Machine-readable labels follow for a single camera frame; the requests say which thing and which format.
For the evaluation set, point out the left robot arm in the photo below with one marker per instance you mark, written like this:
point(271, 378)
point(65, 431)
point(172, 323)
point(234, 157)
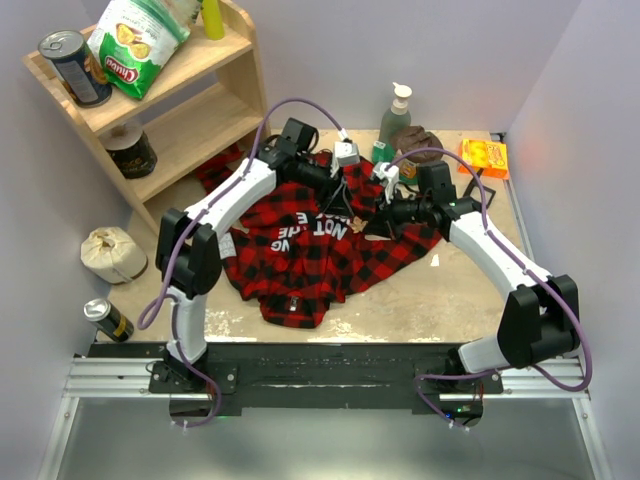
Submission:
point(188, 255)

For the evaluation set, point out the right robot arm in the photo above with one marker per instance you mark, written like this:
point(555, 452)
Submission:
point(540, 309)

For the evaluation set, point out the black paper-topped jar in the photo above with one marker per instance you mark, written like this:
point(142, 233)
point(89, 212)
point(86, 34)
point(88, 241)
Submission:
point(129, 148)

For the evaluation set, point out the orange snack box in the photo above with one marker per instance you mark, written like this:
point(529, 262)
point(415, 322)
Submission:
point(489, 156)

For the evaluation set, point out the black gold drink can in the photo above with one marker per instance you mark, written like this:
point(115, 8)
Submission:
point(108, 319)

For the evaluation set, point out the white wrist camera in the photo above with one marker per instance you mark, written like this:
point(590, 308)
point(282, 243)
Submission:
point(386, 175)
point(345, 154)

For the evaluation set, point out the green pouch with brown top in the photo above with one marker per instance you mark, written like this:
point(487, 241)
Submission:
point(406, 140)

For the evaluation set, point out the green chips bag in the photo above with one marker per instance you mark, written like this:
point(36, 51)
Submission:
point(134, 39)

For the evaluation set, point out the wooden shelf unit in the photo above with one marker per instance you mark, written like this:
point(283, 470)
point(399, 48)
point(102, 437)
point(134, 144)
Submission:
point(192, 132)

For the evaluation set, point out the orange leaf brooch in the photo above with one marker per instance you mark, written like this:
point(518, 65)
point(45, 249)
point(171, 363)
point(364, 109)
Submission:
point(358, 225)

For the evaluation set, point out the black square frame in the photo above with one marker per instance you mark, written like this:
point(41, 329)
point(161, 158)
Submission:
point(484, 195)

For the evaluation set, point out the red black plaid shirt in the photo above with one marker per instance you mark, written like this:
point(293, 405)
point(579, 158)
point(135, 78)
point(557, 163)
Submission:
point(297, 262)

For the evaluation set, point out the green soap dispenser bottle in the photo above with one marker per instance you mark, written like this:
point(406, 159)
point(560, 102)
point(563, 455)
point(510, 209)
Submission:
point(397, 116)

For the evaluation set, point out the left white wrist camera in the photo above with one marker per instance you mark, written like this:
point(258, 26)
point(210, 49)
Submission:
point(345, 154)

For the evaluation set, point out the aluminium rail frame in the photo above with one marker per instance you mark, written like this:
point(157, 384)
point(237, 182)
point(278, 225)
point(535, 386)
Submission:
point(320, 411)

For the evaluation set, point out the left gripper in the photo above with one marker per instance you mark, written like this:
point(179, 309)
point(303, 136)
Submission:
point(341, 198)

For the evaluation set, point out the blue tin can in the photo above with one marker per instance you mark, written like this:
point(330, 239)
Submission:
point(76, 67)

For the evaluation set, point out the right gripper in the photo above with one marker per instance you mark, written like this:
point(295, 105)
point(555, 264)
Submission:
point(385, 225)

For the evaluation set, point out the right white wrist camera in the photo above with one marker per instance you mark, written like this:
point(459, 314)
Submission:
point(386, 175)

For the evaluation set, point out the yellow bottle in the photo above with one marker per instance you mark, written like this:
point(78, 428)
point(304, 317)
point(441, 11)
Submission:
point(212, 19)

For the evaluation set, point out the white cloth sack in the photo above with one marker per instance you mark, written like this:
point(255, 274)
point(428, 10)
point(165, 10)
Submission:
point(113, 255)

